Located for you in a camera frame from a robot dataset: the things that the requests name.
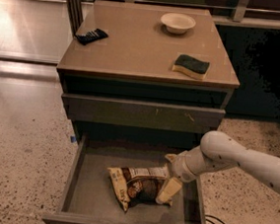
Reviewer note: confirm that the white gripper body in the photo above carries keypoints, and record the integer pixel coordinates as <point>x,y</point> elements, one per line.
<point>180,168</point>

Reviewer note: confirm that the brown chip bag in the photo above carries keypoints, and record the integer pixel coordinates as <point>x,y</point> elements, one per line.
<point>137,184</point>

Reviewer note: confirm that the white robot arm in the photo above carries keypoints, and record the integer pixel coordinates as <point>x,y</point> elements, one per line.
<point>217,152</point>

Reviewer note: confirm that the open middle drawer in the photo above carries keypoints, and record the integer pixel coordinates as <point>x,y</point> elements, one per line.
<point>88,197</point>

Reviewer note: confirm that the brown drawer cabinet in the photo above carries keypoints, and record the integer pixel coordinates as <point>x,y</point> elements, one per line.
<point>135,63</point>

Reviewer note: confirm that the closed top drawer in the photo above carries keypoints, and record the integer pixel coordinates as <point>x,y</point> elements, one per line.
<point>142,114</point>

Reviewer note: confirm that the green yellow sponge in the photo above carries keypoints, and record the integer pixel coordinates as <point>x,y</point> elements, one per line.
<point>191,67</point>

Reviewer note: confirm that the blue tape piece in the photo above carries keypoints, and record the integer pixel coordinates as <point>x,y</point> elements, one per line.
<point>73,139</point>

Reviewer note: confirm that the white ceramic bowl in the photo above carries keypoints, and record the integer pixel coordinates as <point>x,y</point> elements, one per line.
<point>177,24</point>

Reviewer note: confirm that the black snack bar packet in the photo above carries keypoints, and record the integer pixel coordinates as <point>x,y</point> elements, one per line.
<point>91,36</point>

